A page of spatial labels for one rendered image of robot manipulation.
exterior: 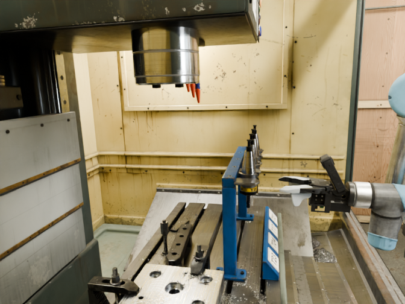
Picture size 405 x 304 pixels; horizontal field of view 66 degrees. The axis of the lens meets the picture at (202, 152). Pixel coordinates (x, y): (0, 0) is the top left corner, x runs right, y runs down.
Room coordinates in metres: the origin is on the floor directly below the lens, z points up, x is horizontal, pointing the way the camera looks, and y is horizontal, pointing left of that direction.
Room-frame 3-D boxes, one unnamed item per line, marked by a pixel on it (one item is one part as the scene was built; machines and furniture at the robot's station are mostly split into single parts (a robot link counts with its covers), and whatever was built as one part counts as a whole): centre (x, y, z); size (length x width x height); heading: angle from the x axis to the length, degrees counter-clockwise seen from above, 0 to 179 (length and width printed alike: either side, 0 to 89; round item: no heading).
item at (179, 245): (1.01, 0.09, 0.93); 0.26 x 0.05 x 0.06; 172
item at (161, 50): (0.79, 0.08, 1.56); 0.16 x 0.16 x 0.12
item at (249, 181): (0.88, -0.13, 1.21); 0.07 x 0.05 x 0.01; 77
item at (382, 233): (0.86, -0.53, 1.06); 0.11 x 0.08 x 0.11; 141
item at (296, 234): (1.42, -0.07, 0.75); 0.89 x 0.70 x 0.26; 77
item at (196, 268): (0.83, 0.02, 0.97); 0.13 x 0.03 x 0.15; 167
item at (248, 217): (1.32, -0.17, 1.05); 0.10 x 0.05 x 0.30; 77
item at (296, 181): (0.95, -0.29, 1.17); 0.09 x 0.03 x 0.06; 53
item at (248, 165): (0.93, -0.14, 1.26); 0.04 x 0.04 x 0.07
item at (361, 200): (0.87, -0.45, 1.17); 0.08 x 0.05 x 0.08; 167
